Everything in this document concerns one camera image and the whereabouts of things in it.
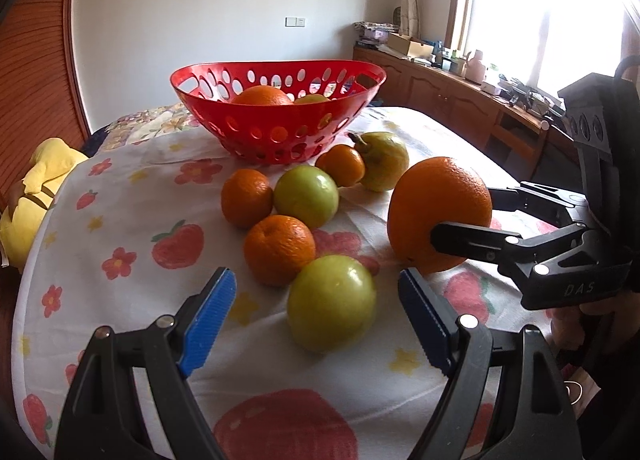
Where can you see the small green apple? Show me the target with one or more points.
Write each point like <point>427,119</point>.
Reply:
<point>311,99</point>

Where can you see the floral quilt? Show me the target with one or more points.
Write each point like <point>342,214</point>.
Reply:
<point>150,122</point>

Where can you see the yellow plush toy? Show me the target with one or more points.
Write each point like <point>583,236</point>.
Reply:
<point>35,190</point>

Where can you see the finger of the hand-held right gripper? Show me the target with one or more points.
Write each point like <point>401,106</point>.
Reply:
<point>475,242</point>
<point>540,202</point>

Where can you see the red perforated plastic basket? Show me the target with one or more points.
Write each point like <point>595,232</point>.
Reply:
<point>350,109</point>

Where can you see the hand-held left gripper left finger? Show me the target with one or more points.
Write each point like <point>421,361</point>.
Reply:
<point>210,325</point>

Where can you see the small tangerine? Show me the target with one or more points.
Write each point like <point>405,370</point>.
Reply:
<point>342,164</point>

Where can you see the wooden cabinet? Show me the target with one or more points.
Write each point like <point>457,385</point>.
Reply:
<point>465,104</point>

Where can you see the person's right hand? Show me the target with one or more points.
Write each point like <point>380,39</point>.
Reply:
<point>567,330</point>

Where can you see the white wall switch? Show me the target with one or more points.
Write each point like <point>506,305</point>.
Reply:
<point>295,21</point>

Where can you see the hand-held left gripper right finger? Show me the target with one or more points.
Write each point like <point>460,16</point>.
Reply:
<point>425,325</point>

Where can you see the large orange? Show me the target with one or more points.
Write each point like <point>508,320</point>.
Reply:
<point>435,195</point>
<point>262,96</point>

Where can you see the yellow-green pear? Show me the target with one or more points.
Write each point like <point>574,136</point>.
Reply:
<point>385,159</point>

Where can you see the cardboard box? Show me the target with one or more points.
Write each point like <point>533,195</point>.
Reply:
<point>407,44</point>

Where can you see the dark blue blanket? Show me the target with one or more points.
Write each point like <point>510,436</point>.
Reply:
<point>97,132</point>

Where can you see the wooden wardrobe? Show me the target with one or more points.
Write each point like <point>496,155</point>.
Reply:
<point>35,49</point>

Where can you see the window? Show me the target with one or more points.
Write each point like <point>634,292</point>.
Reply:
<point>545,9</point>

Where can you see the strawberry print tablecloth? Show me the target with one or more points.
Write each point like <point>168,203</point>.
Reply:
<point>125,200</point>

